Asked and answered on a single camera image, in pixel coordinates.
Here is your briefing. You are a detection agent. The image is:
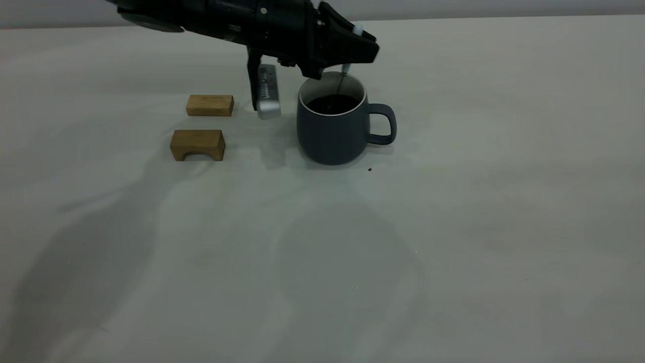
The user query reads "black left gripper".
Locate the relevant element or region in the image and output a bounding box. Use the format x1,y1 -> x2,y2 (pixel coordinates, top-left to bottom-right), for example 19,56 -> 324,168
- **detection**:
249,0 -> 380,80

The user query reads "spoon with pale blue handle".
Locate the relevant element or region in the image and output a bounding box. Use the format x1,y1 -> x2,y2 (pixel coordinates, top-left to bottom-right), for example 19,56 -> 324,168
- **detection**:
335,24 -> 364,99

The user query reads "arched wooden block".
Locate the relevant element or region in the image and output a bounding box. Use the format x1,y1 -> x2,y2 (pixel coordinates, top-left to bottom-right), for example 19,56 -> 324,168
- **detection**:
170,130 -> 226,162

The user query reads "dark grey ceramic mug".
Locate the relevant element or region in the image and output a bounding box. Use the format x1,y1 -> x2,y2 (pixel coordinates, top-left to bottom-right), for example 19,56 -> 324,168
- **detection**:
296,71 -> 398,166

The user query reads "flat wooden block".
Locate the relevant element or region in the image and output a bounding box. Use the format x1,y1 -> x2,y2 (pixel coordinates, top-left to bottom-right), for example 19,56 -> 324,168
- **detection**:
186,94 -> 235,117

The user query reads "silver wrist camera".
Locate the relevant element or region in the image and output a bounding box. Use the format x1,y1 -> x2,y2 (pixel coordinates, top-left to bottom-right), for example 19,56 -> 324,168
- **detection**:
246,48 -> 282,120

